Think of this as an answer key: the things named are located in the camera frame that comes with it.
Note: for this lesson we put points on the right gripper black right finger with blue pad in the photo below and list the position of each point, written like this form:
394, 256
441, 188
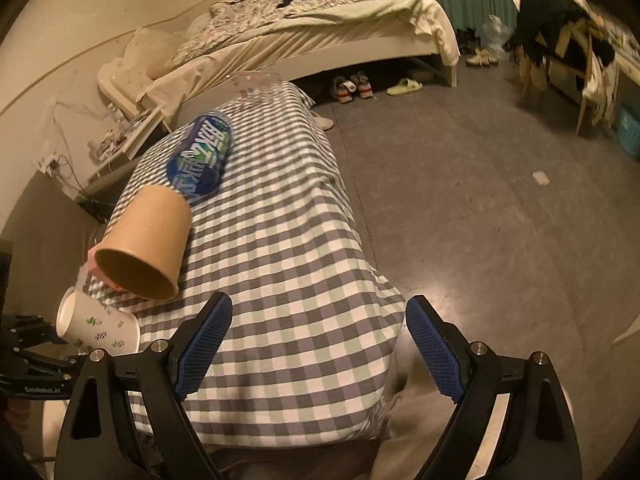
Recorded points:
467, 372

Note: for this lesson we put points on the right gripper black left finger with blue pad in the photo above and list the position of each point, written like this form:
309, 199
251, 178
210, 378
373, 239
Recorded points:
98, 439

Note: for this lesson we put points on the white floral paper cup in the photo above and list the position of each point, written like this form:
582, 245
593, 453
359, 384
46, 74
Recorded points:
86, 324

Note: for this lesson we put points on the pink faceted cup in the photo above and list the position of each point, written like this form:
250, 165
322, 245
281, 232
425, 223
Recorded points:
94, 269

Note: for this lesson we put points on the brown kraft paper cup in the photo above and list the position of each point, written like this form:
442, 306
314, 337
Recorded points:
143, 252

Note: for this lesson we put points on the clear glass cup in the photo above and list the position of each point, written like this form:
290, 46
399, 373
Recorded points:
254, 83

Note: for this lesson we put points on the person's left hand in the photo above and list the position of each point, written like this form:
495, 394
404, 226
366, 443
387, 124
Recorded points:
17, 414

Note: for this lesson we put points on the dark grey sofa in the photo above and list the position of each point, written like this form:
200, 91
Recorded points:
48, 236

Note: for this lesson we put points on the grey white checkered tablecloth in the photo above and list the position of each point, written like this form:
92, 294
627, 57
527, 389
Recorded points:
314, 324

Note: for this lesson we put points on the white bedside table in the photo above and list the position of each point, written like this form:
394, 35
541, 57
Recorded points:
146, 130

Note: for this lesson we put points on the blue printed can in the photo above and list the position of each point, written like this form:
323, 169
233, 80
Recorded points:
196, 167

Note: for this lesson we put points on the white paper scrap on floor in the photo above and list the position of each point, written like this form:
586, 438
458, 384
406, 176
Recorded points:
541, 178

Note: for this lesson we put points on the cream tufted headboard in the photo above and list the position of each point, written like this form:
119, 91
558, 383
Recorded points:
124, 80

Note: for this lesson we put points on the turquoise plastic basket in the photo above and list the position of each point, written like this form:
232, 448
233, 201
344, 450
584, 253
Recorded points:
628, 132

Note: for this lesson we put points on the green slipper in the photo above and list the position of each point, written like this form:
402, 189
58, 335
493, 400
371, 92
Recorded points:
405, 86

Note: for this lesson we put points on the white shoes by curtain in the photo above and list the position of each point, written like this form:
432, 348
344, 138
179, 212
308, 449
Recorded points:
481, 58

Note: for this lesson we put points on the patterned rumpled duvet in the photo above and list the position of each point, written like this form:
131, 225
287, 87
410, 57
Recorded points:
229, 19

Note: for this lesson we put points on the wooden chair with clothes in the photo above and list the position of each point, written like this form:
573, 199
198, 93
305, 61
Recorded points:
569, 34

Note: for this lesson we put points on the left sneaker under bed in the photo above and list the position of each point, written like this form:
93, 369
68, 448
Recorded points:
343, 90

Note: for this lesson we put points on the sneaker under bed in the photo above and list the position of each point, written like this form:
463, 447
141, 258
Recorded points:
343, 90
363, 85

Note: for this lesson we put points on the right sneaker under bed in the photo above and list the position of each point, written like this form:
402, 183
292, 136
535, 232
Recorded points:
363, 85

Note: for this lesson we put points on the large clear water jug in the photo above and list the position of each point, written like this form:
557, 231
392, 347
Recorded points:
495, 35

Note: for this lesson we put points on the white wall power strip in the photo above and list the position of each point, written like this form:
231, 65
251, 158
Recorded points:
49, 164

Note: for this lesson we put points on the bed with cream frame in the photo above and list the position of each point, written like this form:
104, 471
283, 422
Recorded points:
359, 33

